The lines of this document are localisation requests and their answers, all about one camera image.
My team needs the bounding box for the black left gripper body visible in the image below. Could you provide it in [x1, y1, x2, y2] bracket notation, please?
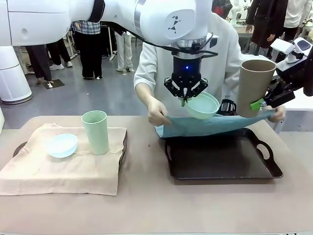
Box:
[170, 55, 205, 85]

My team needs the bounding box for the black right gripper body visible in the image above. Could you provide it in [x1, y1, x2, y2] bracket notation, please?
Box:
[265, 82, 296, 109]

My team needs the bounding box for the light green bowl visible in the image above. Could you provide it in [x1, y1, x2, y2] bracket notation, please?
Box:
[186, 92, 220, 120]

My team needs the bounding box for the tall brown cup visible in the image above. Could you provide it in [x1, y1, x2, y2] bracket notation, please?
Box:
[236, 59, 277, 118]

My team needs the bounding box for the teal blue cloth mat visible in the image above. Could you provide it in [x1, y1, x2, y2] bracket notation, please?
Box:
[154, 109, 275, 139]

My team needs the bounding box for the tall light green cup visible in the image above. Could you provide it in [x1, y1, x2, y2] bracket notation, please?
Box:
[81, 110, 110, 156]

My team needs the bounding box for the light blue bowl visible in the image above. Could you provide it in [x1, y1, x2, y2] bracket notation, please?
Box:
[45, 133, 79, 159]

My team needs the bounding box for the beige cloth mat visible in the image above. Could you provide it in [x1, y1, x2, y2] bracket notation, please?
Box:
[0, 123, 128, 197]

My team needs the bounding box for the person's right forearm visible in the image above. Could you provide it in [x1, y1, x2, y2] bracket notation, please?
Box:
[135, 82, 161, 106]

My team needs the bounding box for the dark brown serving tray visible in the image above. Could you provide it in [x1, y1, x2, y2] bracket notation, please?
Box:
[164, 127, 284, 181]
[12, 129, 129, 174]

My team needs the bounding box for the black floor mat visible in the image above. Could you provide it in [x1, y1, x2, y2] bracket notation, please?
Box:
[41, 79, 65, 89]

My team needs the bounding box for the person's left hand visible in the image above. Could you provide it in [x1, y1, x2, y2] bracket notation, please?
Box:
[268, 106, 286, 122]

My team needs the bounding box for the person's right hand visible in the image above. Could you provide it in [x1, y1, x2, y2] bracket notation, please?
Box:
[147, 97, 172, 126]

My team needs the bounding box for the black device with white markings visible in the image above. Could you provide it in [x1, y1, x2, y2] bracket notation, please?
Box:
[219, 99, 237, 116]

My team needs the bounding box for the person in light grey sweater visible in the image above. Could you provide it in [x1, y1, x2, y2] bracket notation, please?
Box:
[134, 12, 248, 118]

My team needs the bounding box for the white desk with monitor stuff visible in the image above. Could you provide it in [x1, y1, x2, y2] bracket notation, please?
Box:
[234, 24, 255, 53]

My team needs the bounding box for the person in dark maroon coat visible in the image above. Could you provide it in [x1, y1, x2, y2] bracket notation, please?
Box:
[245, 0, 289, 57]

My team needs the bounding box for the person in white trousers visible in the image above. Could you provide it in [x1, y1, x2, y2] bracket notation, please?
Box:
[114, 30, 135, 73]

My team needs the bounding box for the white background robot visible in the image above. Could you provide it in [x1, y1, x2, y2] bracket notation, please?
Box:
[229, 0, 243, 25]

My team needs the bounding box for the person in white shirt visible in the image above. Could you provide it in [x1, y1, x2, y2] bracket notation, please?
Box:
[283, 0, 313, 42]

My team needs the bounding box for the person in blue plaid shirt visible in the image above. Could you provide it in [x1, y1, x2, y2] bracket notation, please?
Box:
[70, 21, 104, 80]

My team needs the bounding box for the person with white sneakers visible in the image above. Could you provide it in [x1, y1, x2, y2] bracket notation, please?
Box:
[45, 38, 73, 71]

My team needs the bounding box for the person in red plaid shirt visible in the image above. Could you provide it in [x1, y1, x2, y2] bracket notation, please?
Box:
[25, 44, 54, 88]

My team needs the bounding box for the white cylindrical air purifier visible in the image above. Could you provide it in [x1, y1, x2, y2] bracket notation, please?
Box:
[0, 46, 33, 105]

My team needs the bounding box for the black braided cable sleeve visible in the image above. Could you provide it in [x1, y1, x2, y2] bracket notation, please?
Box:
[302, 55, 313, 97]

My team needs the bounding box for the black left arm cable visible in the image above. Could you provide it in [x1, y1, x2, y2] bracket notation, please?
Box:
[114, 23, 219, 58]

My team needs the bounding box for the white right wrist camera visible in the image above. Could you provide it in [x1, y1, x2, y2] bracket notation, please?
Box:
[270, 38, 295, 58]

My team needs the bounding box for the white desk leg frame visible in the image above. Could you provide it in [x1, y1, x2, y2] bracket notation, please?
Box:
[100, 21, 117, 62]

